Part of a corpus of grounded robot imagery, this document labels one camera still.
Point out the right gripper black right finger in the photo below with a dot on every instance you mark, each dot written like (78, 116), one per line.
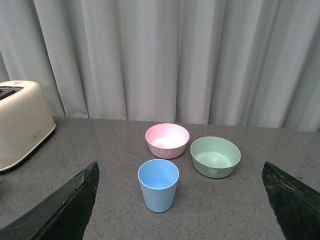
(295, 204)

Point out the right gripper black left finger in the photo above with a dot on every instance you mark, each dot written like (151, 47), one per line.
(63, 215)

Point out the light blue plastic cup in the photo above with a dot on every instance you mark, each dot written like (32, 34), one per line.
(158, 179)

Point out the green plastic bowl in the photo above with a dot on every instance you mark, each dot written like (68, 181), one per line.
(214, 157)

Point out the cream white toaster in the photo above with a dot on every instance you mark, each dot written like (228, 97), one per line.
(25, 121)

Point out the pink plastic bowl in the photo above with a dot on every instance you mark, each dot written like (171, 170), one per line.
(167, 140)

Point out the grey white curtain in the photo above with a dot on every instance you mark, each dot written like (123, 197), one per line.
(253, 63)

